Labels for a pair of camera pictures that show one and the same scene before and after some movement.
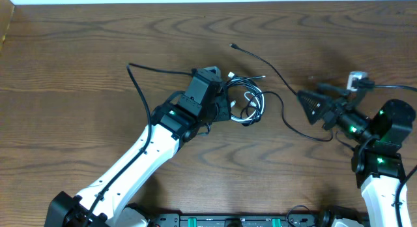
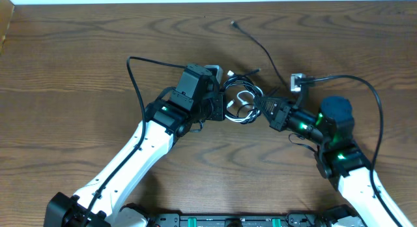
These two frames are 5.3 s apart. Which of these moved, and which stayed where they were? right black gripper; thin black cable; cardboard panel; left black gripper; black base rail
Moved: right black gripper; thin black cable
Stayed: left black gripper; cardboard panel; black base rail
